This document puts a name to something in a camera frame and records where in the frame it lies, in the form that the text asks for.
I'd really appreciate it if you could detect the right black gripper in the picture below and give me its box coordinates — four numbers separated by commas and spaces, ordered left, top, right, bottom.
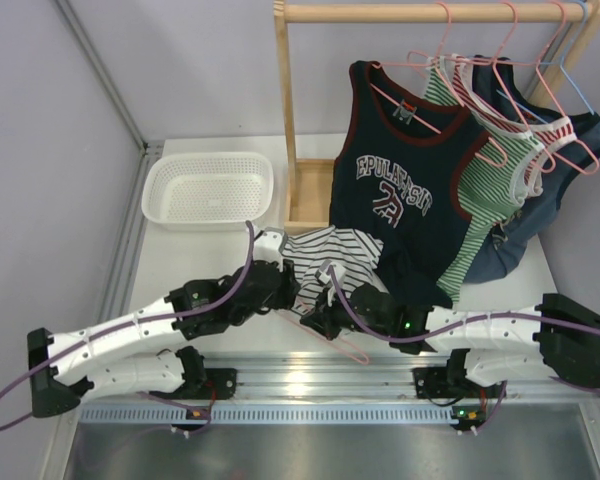
302, 282, 392, 341

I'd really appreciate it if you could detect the pink wire hanger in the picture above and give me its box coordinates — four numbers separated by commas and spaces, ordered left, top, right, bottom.
276, 310, 370, 366

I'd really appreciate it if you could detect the black white striped tank top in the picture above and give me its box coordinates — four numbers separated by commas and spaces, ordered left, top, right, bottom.
283, 226, 384, 316

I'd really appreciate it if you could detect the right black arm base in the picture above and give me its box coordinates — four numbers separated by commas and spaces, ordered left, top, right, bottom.
412, 349, 502, 407

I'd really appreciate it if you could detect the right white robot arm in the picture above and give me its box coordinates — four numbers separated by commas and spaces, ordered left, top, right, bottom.
299, 284, 600, 397

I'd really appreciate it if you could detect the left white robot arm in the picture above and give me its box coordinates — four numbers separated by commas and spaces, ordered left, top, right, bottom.
27, 259, 300, 418

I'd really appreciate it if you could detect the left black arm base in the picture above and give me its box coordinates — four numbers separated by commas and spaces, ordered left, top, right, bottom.
174, 346, 237, 400

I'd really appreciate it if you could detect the blue navy tank top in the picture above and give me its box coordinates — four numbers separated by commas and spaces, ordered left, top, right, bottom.
464, 64, 600, 284

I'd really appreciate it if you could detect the navy printed tank top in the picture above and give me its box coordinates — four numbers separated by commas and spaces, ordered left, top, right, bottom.
329, 61, 489, 308

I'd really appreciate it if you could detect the green striped tank top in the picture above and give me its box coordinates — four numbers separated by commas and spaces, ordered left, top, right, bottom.
424, 70, 534, 303

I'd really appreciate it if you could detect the red striped tank top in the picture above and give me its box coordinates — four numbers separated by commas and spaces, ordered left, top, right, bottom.
438, 54, 576, 198

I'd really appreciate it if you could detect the pink hanger with navy top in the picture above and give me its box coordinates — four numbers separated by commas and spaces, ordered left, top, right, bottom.
370, 1, 453, 134

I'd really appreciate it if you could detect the pink hanger with red top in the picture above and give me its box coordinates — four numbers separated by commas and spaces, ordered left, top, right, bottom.
454, 1, 584, 179

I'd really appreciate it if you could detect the wooden clothes rack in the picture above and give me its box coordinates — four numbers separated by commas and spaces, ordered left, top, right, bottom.
273, 1, 600, 234

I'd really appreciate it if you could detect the white perforated plastic basket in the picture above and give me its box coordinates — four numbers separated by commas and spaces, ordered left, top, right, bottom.
141, 152, 274, 231

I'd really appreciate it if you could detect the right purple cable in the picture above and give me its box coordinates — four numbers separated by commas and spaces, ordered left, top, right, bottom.
329, 267, 600, 346

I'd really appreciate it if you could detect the purple cable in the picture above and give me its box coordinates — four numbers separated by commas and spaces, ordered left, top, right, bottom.
329, 267, 600, 346
0, 220, 256, 434

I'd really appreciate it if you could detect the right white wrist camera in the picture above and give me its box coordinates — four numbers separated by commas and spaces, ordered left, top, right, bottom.
314, 260, 347, 289

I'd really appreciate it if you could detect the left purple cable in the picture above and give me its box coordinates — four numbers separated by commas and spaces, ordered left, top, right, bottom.
0, 220, 256, 434

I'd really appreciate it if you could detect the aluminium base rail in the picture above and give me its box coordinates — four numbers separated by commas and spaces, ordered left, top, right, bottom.
194, 349, 600, 401

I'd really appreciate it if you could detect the grey slotted cable duct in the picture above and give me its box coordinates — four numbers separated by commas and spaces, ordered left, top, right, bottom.
79, 404, 484, 426

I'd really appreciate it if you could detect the aluminium frame post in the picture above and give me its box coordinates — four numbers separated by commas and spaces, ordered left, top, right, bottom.
51, 0, 147, 152

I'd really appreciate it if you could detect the light blue wire hanger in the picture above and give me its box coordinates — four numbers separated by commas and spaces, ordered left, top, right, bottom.
497, 0, 600, 172

